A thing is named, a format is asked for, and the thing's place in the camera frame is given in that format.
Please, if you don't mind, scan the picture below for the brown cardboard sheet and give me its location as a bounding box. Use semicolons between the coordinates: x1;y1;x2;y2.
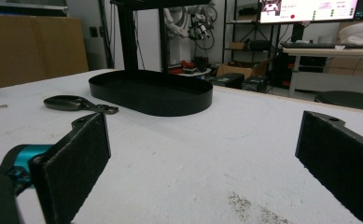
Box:
0;13;91;91

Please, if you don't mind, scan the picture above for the open cardboard box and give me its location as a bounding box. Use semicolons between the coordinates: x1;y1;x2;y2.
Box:
215;59;272;80

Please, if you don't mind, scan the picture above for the black metal spoon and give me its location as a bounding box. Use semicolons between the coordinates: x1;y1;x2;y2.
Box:
43;94;120;116

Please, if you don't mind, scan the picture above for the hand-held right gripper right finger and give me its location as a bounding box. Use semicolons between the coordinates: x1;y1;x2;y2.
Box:
294;110;363;224

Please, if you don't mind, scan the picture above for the black box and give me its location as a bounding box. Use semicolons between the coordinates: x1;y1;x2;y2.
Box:
209;72;245;91

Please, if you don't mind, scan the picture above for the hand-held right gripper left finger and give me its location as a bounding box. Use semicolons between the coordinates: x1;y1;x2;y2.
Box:
28;112;112;224

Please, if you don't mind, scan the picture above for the black keyboard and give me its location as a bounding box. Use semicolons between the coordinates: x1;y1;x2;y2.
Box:
281;41;336;50

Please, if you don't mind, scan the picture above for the black metal shelf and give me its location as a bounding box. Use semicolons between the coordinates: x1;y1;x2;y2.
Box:
221;0;284;64

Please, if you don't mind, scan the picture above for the white and pink cap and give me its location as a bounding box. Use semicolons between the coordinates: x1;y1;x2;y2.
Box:
338;21;363;47

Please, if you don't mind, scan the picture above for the black case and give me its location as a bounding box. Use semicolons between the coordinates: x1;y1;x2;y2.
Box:
242;75;269;93

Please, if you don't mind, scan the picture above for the wooden desk with white legs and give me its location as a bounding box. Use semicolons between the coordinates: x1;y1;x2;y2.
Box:
281;46;363;98

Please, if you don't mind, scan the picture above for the red tool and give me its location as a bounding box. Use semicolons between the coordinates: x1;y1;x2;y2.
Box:
179;60;196;71

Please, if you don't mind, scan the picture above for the black two-tier oval tray rack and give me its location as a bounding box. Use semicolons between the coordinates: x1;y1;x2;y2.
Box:
88;0;215;118

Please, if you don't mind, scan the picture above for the large computer monitor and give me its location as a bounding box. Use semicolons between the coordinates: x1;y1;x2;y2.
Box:
258;0;359;25

